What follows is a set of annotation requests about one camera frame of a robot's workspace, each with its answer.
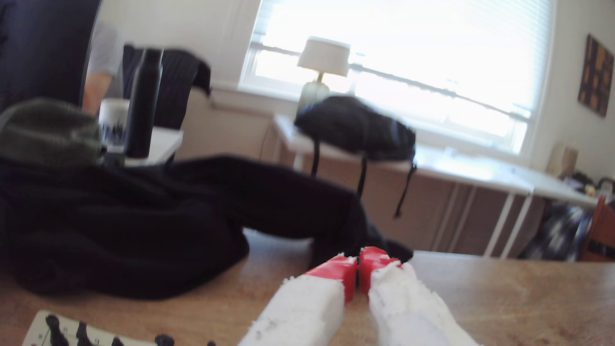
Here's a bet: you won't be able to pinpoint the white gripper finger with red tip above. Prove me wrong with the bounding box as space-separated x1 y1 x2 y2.
238 255 358 346
358 246 482 346

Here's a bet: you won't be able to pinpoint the green and cream chess board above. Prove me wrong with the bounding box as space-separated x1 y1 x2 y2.
21 310 166 346

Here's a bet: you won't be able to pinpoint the long white table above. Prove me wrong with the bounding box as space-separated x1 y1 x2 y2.
271 114 601 260

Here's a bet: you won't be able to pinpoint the dark patterned bag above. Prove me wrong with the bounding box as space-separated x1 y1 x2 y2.
519 202 593 262

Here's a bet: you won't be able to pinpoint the black cloth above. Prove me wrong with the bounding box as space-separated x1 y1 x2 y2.
0 154 415 301

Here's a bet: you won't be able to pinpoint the black backpack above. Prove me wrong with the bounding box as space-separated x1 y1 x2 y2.
294 95 418 219

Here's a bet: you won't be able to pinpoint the reddish wooden chair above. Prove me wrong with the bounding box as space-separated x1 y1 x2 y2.
579 194 615 262

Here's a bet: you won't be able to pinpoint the beige paper bag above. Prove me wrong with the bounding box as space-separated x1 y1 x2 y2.
548 142 579 178

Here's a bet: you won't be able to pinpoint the small white table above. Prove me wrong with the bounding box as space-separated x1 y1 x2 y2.
103 126 184 167

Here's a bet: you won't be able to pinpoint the table lamp white shade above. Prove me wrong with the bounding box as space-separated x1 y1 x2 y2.
295 36 351 113

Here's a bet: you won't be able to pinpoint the dark clothes over chair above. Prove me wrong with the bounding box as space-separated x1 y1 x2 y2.
122 44 212 130

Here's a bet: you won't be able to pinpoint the black water bottle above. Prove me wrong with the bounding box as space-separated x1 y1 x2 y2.
124 48 164 159

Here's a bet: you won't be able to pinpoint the window with white blinds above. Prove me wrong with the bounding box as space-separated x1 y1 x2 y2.
239 0 558 161

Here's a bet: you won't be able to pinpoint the white mug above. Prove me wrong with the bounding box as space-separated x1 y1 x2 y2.
98 98 130 147

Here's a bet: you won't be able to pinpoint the grey-green knit hat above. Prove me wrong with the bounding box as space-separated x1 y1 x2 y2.
0 97 103 166

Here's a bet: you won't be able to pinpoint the person in grey shirt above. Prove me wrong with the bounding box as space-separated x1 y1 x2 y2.
82 21 125 116

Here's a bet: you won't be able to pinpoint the dark blue panel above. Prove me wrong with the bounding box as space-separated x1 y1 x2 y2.
0 0 103 113

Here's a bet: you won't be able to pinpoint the brown wall picture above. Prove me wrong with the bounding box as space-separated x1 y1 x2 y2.
578 34 615 118

